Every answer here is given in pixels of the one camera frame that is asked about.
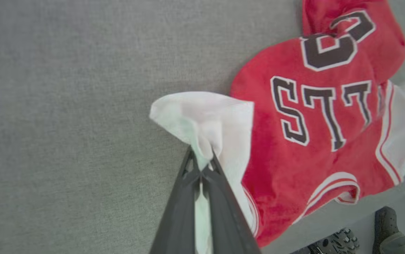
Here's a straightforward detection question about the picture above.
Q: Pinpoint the grey fabric sofa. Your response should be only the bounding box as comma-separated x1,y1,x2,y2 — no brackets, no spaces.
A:
0,0,405,254

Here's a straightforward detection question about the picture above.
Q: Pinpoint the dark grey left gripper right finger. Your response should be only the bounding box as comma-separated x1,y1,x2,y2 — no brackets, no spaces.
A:
202,152,261,254

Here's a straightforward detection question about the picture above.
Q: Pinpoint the red and white basketball jersey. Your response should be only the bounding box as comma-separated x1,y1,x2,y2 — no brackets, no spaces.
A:
149,0,405,254

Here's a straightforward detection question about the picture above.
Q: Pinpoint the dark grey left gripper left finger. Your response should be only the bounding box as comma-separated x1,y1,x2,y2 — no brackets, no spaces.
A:
149,146,201,254

